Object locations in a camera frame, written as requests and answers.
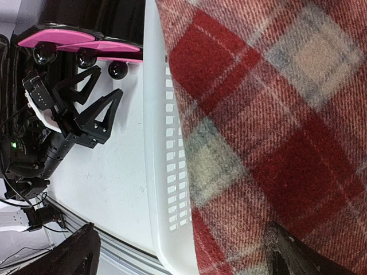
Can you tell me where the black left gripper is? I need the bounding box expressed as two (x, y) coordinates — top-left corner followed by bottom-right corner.
(37, 65), (123, 178)

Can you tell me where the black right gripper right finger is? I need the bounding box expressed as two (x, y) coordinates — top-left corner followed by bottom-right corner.
(263, 221), (354, 274)

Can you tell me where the aluminium rail frame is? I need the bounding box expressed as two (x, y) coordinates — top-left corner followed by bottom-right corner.
(42, 197), (173, 275)

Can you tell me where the white perforated plastic basket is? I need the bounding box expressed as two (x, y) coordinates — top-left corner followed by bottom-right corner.
(143, 1), (199, 274)

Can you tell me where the black pink drawer organizer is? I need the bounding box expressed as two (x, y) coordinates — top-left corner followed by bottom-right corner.
(11, 1), (146, 70)

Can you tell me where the red plaid garment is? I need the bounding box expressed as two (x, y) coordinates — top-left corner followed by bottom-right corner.
(157, 1), (366, 274)

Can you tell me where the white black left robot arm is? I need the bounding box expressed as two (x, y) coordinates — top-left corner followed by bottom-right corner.
(1, 66), (123, 232)

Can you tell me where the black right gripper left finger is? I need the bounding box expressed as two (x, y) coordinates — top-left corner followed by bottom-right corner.
(15, 223), (101, 275)

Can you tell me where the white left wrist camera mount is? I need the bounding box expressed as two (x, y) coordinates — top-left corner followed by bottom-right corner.
(25, 91), (61, 133)

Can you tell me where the black ribbed hard-shell suitcase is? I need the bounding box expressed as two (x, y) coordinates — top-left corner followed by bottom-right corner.
(1, 34), (37, 144)

